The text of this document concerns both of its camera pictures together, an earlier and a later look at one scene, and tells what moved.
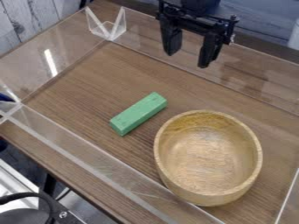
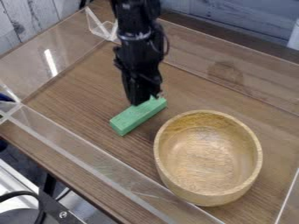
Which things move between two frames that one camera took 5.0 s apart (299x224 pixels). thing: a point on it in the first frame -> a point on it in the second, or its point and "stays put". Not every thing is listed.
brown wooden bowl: x=209 y=157 stays put
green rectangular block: x=138 y=113 stays put
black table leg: x=51 y=185 stays put
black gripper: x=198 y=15 -> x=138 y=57
